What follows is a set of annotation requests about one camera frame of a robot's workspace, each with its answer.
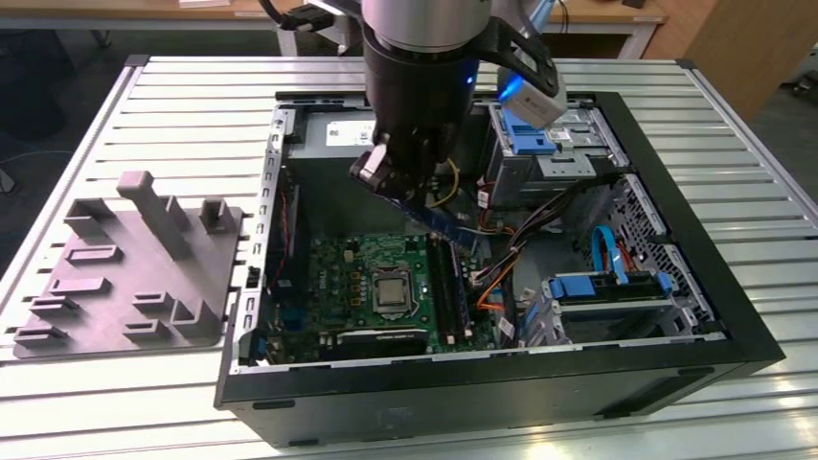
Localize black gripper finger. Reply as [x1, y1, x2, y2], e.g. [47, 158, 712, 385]
[348, 142, 409, 200]

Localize blue RAM stick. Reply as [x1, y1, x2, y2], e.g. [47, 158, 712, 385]
[376, 189, 481, 253]

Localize grey labelled power supply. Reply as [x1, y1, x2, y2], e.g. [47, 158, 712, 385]
[284, 110, 409, 232]

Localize green Dell motherboard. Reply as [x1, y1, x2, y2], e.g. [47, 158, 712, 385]
[264, 232, 506, 366]

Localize silver CPU in socket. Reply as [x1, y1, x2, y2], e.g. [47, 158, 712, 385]
[372, 276, 414, 311]

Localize grey metal drive cage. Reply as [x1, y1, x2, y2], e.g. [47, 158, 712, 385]
[486, 101, 632, 208]

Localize black graphics card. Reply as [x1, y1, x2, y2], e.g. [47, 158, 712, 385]
[333, 327, 430, 359]

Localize wooden desk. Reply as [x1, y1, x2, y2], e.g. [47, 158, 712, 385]
[0, 0, 669, 59]

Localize grey plastic parts rack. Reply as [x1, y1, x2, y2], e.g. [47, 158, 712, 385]
[11, 171, 248, 359]

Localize wooden cabinet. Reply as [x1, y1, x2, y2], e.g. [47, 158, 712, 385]
[660, 0, 818, 122]

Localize black open PC case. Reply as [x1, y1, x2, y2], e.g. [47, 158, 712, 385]
[213, 90, 785, 449]

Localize yellow power wires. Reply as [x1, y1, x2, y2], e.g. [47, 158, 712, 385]
[432, 156, 462, 208]

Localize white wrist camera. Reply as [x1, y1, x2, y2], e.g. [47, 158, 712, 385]
[496, 79, 568, 129]

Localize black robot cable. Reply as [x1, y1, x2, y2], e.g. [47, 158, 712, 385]
[257, 0, 334, 34]

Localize black cable bundle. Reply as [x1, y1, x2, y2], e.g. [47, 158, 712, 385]
[502, 175, 621, 253]

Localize orange data cable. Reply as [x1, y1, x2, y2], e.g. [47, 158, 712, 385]
[474, 271, 513, 313]

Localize blue flat data cable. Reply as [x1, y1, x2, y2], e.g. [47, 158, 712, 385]
[588, 223, 632, 285]

